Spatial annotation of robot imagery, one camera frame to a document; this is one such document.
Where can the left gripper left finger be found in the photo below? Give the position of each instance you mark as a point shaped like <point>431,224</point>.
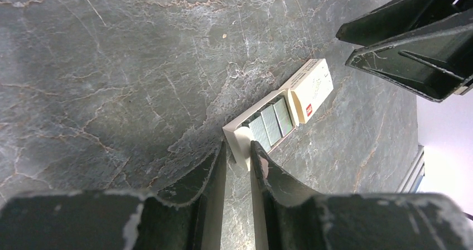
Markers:
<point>187,214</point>

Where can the staple box grey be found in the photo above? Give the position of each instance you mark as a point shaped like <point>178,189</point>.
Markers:
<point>269,121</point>

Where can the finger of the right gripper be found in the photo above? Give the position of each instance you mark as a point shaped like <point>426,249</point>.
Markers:
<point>395,18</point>
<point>432,62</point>

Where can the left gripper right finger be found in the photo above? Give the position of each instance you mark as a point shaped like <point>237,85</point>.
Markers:
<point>290,215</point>

